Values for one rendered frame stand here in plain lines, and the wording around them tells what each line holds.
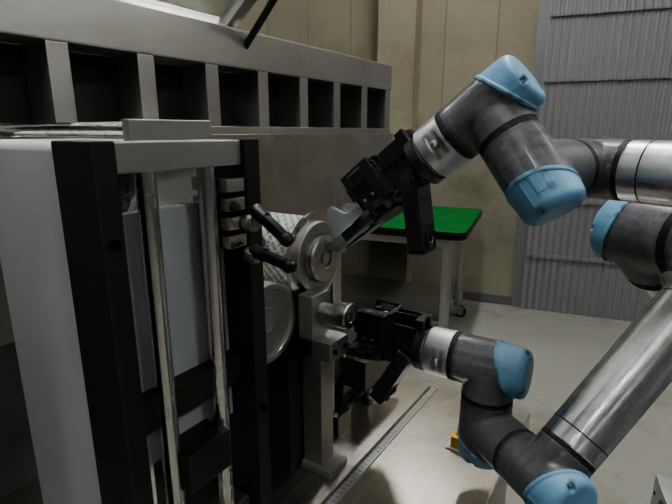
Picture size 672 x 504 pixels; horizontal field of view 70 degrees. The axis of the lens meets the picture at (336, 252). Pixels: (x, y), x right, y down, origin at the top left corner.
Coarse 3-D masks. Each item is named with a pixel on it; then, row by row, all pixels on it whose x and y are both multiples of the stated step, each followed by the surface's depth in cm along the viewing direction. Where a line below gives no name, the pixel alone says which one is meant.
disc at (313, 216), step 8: (304, 216) 74; (312, 216) 75; (320, 216) 77; (296, 224) 73; (304, 224) 74; (296, 232) 72; (296, 240) 73; (288, 248) 71; (288, 256) 71; (288, 280) 72; (296, 280) 74; (296, 288) 74; (296, 296) 75
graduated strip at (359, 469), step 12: (420, 396) 102; (408, 408) 98; (420, 408) 98; (408, 420) 93; (396, 432) 90; (384, 444) 86; (372, 456) 83; (360, 468) 80; (348, 480) 77; (336, 492) 75
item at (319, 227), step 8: (312, 224) 75; (320, 224) 76; (328, 224) 78; (304, 232) 73; (312, 232) 74; (320, 232) 76; (328, 232) 78; (304, 240) 73; (296, 248) 73; (304, 248) 73; (296, 256) 72; (304, 256) 73; (304, 264) 74; (296, 272) 73; (304, 272) 74; (304, 280) 74; (312, 280) 76; (328, 280) 80; (304, 288) 75
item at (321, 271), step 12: (312, 240) 75; (324, 240) 75; (312, 252) 73; (324, 252) 76; (336, 252) 79; (312, 264) 74; (324, 264) 76; (336, 264) 79; (312, 276) 75; (324, 276) 77
